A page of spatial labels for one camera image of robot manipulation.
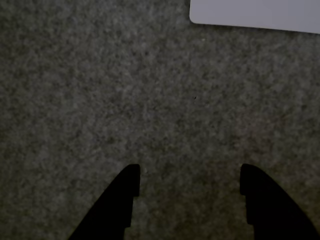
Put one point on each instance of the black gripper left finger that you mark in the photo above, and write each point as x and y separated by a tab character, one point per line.
117	200

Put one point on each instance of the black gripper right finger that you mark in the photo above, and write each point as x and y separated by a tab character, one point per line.
270	212

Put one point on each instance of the grey felt mat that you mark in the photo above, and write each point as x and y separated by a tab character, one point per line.
125	87

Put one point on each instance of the white blank card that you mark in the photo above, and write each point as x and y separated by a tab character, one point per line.
250	12

